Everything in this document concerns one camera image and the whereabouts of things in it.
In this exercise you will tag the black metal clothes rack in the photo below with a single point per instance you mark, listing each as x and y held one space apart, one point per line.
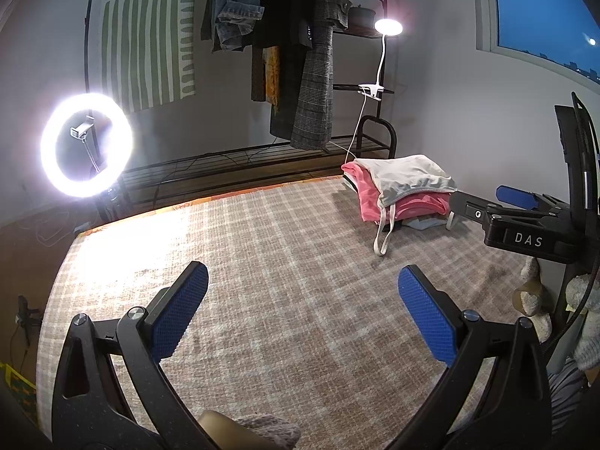
370 86

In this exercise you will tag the yellow hanging garment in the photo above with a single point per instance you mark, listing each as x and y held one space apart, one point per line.
272 77

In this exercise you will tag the dark hanging garment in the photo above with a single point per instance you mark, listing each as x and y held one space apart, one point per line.
286 4

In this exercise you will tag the striped cloth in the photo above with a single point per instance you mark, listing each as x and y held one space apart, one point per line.
569 398

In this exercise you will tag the green striped wall hanging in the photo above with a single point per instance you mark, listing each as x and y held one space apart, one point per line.
150 33

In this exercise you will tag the grey knitted cloth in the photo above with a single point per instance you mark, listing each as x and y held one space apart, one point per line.
272 429

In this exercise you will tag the beige plaid blanket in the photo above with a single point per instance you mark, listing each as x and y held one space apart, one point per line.
290 253

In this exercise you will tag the grey plaid coat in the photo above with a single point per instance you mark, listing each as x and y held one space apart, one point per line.
314 93

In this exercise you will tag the denim jacket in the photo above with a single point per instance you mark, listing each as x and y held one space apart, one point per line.
234 4

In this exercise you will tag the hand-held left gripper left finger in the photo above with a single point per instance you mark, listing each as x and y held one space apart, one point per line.
180 311

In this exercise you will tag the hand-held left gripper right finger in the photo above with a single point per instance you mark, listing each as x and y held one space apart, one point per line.
429 318

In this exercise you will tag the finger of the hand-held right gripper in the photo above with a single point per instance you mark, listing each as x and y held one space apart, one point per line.
520 197
476 211

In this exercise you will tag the yellow green patterned mat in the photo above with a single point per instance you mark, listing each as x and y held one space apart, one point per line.
16 386

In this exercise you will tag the window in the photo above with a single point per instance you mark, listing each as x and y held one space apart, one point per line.
548 4

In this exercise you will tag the tan rounded object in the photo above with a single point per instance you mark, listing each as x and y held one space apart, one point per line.
220 431

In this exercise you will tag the pink folded garment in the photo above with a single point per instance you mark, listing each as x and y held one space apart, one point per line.
368 197

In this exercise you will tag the small black clamp device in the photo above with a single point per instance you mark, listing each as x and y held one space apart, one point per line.
27 316

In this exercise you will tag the black coat stand pole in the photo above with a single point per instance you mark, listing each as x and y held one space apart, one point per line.
89 33

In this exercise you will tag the beige plush toy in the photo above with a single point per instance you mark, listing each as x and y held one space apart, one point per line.
532 297

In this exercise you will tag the pale blue folded garment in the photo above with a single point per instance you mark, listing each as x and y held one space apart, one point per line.
422 223

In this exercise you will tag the dark bowl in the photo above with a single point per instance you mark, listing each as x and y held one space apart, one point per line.
362 15

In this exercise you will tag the grey plush toy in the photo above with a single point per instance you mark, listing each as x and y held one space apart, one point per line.
588 318

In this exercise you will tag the white clip lamp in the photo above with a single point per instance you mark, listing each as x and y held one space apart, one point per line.
390 27

